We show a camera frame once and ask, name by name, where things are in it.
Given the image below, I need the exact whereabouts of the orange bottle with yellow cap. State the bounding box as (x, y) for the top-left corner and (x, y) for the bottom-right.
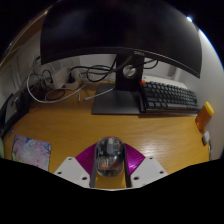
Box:
(194, 101), (215, 133)

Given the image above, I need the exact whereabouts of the black computer monitor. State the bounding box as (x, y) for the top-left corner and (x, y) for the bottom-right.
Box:
(39, 0), (203, 116)

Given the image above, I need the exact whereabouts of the cherry blossom print mouse pad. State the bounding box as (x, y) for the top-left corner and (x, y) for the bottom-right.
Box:
(11, 134), (52, 174)

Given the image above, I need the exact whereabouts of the black keyboard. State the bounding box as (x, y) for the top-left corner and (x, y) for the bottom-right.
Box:
(139, 80), (201, 114)

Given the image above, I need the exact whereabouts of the black cable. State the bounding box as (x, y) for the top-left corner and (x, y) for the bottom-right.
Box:
(68, 54), (159, 84)

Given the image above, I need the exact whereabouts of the transparent computer mouse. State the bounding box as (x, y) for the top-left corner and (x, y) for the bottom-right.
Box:
(94, 135), (126, 178)

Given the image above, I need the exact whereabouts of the white power strip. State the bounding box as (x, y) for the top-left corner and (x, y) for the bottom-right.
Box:
(49, 68), (89, 90)

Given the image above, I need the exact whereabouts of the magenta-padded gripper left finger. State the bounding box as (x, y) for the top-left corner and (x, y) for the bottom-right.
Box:
(53, 143), (100, 189)

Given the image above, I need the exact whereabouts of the white flat box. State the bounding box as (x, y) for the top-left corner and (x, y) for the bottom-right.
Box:
(141, 74), (188, 90)

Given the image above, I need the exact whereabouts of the white cable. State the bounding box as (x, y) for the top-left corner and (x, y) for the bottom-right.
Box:
(25, 66), (116, 104)

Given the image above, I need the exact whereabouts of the small white case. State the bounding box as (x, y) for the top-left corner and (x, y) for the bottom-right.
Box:
(200, 130), (212, 147)

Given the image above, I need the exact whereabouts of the silver mini computer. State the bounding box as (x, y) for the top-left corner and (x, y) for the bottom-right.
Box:
(3, 94), (19, 126)

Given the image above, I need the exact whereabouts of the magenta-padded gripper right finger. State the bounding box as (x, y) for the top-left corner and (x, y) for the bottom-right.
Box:
(120, 143), (169, 189)

